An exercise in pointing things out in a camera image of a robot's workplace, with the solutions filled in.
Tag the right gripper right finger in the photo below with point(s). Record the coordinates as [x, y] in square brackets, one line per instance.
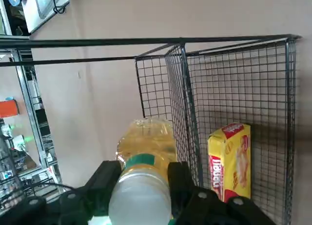
[195, 205]

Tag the yellow drink bottle white cap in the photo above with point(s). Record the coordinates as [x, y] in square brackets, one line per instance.
[139, 198]

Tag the yellow red biscuit box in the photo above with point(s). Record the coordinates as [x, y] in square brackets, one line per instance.
[229, 161]

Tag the aluminium frame post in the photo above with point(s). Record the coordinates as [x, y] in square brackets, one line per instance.
[36, 112]

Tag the white framed panel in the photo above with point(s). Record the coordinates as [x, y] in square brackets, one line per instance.
[36, 10]

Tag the orange box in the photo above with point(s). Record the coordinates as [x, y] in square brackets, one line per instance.
[8, 109]

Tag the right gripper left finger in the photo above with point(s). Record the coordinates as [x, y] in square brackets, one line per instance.
[102, 181]

